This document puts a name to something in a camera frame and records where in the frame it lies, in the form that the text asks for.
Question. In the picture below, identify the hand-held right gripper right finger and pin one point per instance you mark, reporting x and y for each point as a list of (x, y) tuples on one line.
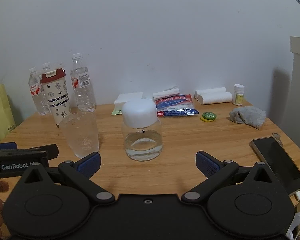
[(206, 164)]

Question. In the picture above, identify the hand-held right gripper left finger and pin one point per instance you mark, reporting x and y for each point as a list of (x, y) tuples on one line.
[(90, 164)]

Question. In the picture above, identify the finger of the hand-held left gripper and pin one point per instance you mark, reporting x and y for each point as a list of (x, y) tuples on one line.
[(5, 145), (51, 151)]

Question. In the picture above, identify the clear glass bottle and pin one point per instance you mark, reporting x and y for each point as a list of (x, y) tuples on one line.
[(143, 143)]

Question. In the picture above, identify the green bottle cap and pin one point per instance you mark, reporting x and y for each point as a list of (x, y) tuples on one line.
[(210, 116)]

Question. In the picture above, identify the small plastic water bottle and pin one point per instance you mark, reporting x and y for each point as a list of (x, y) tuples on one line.
[(46, 67), (37, 97)]

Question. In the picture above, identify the tall plastic water bottle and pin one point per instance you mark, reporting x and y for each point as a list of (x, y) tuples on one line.
[(83, 90)]

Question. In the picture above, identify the white pill bottle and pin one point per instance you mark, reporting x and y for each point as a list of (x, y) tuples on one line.
[(238, 96)]

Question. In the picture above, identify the yellow bag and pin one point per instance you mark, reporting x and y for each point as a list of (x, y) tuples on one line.
[(0, 112)]

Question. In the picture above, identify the floral tumbler with red lid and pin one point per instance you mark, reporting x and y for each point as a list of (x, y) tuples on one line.
[(58, 97)]

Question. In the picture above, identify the light green paper sheet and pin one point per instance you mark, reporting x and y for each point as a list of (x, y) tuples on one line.
[(114, 112)]

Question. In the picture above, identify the grey cloth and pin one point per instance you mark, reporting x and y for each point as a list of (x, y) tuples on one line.
[(248, 117)]

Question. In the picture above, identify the blue red dental floss bag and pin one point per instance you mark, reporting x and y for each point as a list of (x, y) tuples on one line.
[(176, 107)]

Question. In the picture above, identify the white paper roll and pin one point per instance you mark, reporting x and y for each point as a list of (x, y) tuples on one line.
[(212, 90), (216, 98)]

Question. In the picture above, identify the black smartphone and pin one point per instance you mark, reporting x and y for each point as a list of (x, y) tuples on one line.
[(280, 163)]

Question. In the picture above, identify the metal key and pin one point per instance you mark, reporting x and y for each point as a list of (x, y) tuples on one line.
[(278, 138)]

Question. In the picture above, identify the white tissue stack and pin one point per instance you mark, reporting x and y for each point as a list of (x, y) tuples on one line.
[(128, 98)]

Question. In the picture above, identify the rolled white tissue pack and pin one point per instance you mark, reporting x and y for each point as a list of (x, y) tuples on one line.
[(166, 93)]

